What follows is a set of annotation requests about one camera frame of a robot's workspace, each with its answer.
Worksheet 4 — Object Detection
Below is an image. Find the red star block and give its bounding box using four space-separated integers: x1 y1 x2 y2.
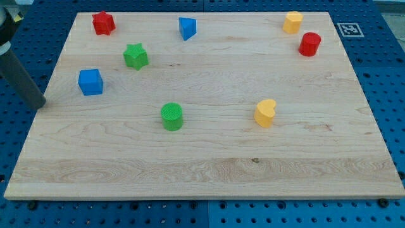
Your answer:
92 11 116 35

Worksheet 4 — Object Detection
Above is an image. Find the yellow hexagon block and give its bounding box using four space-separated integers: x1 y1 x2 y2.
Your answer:
282 11 304 34

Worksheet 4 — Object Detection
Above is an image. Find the wooden board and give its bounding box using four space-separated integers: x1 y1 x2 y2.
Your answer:
4 12 404 201

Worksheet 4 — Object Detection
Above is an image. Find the robot arm end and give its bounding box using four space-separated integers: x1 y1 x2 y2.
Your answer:
1 0 34 45

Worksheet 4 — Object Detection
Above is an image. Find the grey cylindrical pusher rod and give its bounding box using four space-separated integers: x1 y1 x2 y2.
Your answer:
1 41 46 110

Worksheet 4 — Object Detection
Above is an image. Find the yellow heart block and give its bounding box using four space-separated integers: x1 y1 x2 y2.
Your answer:
254 99 277 128

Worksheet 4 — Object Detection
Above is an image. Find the red cylinder block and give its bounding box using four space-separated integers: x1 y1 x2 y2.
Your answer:
298 32 321 57

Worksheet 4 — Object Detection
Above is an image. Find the green cylinder block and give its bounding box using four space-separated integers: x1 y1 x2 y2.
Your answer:
161 103 184 131

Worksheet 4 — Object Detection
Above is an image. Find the green star block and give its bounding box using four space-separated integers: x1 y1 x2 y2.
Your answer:
123 43 149 71

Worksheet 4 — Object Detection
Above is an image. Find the white fiducial marker tag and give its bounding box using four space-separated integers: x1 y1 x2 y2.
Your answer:
337 22 364 37

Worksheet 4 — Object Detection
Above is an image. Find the blue triangle block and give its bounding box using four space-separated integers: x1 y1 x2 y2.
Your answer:
178 17 197 41

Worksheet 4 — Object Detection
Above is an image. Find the blue cube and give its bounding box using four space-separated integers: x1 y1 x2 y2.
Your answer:
78 69 104 96

